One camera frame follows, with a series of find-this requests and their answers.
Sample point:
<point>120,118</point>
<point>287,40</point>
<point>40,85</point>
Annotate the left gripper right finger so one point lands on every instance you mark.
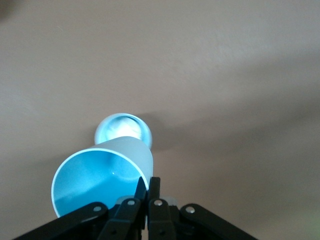
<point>160,220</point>

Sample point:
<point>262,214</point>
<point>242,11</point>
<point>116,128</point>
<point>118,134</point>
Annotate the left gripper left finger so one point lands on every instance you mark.
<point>120,220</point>

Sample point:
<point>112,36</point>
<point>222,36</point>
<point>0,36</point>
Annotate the light blue plastic cup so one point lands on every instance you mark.
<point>100,180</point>

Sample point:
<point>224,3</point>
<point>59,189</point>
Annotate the blue cup with white filling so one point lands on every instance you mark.
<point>148,135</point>

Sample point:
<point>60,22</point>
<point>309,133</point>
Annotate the white filling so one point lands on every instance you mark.
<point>125,130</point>

